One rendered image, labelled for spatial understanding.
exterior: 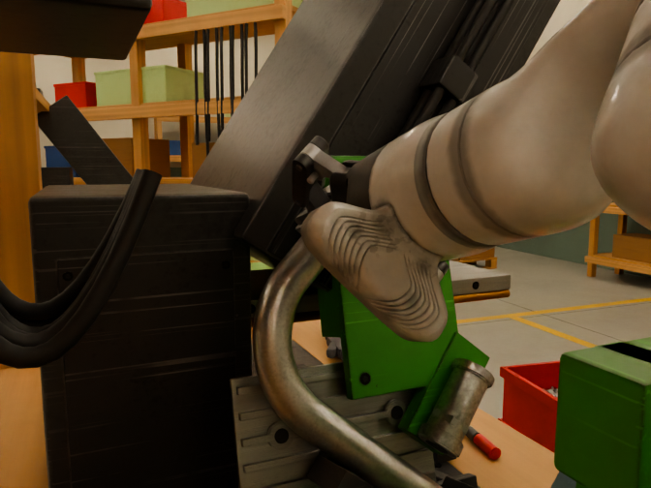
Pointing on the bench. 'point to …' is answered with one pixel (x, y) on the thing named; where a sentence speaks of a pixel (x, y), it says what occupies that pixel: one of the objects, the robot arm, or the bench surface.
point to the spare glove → (334, 348)
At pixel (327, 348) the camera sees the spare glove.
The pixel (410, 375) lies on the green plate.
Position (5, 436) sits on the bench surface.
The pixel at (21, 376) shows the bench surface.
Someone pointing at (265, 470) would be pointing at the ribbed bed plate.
